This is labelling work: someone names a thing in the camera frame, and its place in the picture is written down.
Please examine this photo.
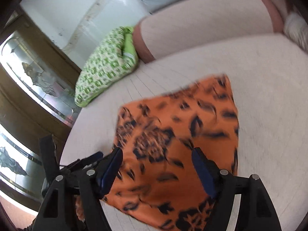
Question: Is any orange black floral garment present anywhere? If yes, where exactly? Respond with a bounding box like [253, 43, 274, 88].
[104, 75, 239, 230]

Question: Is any person's left hand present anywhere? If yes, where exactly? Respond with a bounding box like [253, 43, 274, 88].
[75, 196, 85, 222]

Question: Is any wooden glass panel door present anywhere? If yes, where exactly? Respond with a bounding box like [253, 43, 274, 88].
[1, 7, 80, 210]

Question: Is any green white patterned pillow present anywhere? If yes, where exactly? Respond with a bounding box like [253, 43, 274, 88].
[75, 27, 138, 107]

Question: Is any striped beige folded quilt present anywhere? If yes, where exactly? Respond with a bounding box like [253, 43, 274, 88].
[284, 12, 308, 52]

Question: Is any pink bolster cushion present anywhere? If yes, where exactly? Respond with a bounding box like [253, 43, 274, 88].
[133, 0, 284, 63]

